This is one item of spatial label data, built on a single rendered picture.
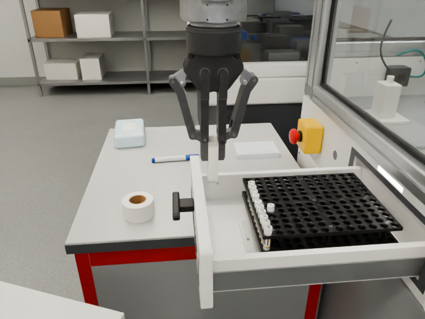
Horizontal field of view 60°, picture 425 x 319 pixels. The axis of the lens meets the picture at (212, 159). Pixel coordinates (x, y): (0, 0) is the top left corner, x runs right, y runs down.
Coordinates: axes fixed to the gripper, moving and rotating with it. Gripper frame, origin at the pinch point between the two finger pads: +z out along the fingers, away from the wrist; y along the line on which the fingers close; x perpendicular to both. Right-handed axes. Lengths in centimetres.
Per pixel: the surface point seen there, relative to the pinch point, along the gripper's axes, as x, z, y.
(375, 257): -12.4, 10.9, 23.0
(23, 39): 418, 42, -180
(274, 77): 81, 7, 31
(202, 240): -12.0, 6.2, -2.5
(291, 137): 32.0, 10.5, 23.6
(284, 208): -1.7, 8.8, 12.0
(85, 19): 370, 15, -96
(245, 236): -1.9, 14.1, 5.6
